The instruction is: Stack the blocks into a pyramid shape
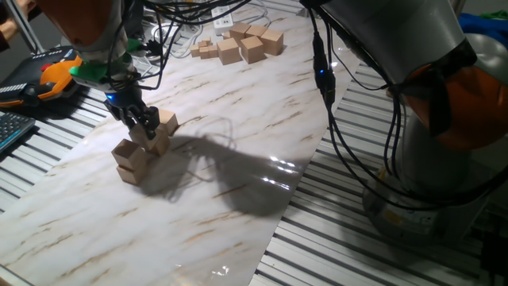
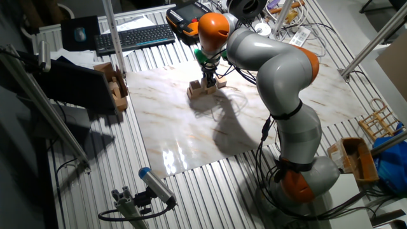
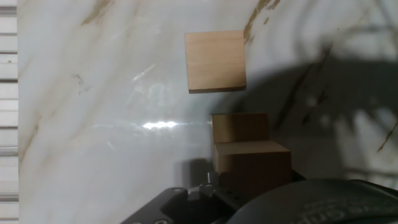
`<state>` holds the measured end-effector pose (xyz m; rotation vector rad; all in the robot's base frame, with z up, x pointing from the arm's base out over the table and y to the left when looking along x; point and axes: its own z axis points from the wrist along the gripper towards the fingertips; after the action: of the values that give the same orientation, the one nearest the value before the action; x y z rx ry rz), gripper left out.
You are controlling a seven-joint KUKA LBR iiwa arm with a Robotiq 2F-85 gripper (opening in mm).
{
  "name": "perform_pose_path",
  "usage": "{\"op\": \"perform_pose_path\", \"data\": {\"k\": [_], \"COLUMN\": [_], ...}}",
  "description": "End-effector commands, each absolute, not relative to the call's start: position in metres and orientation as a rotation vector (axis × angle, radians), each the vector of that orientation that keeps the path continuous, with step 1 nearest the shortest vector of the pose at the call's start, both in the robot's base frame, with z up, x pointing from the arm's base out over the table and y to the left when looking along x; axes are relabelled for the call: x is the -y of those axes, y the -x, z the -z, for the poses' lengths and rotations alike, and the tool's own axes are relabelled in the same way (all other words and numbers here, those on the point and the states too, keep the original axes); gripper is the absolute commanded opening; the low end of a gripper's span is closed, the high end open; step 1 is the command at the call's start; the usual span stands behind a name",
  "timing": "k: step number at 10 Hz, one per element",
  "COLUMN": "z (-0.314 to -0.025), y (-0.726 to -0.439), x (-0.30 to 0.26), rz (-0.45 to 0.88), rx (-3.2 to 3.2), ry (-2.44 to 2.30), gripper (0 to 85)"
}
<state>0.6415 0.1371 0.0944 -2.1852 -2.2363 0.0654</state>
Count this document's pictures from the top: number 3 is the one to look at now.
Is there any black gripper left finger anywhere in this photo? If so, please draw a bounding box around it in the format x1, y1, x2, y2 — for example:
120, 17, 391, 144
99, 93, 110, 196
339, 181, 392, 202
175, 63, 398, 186
120, 170, 251, 224

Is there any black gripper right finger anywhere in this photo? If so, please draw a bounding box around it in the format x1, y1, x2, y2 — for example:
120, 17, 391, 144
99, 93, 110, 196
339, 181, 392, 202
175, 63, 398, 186
290, 169, 307, 183

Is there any medium light wooden cube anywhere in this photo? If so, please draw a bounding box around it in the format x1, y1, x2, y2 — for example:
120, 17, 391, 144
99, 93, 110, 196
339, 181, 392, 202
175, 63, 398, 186
213, 140, 293, 197
184, 29, 248, 95
211, 112, 271, 146

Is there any white marble pattern sheet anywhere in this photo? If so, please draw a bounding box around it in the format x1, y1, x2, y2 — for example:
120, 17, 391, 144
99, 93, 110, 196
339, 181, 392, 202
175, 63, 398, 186
17, 0, 398, 224

